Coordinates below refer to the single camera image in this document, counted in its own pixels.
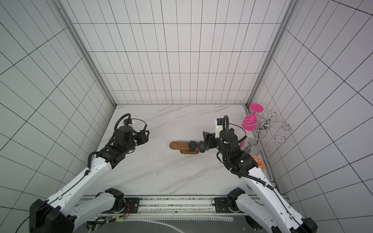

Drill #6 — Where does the black round wrist watch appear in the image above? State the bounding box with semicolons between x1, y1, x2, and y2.
188;141;198;152

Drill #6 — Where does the brown wooden watch stand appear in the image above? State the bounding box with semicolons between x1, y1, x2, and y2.
170;141;200;154

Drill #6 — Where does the black rectangular smart watch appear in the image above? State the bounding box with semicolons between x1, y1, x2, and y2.
198;141;207;153

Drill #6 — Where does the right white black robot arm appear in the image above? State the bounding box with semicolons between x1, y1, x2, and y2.
203;129;318;233

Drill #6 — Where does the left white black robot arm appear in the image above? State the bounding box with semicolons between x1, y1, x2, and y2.
29;125;150;233

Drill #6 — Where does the pink plastic wine glass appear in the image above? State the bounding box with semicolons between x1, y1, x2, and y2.
241;103;264;131

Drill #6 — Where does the orange patterned plate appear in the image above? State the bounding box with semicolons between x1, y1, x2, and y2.
251;155;265;172

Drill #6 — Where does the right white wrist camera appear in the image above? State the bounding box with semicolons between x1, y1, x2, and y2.
215;118;226;138

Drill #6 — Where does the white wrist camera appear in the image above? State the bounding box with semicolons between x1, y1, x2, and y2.
215;118;226;138
123;118;136;129

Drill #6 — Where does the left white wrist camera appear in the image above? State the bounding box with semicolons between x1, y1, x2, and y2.
123;118;136;129

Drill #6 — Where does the silver wire glass rack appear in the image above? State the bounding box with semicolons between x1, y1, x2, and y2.
240;110;291;156

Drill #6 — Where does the aluminium mounting rail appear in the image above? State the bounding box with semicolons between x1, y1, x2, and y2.
59;194;293;217

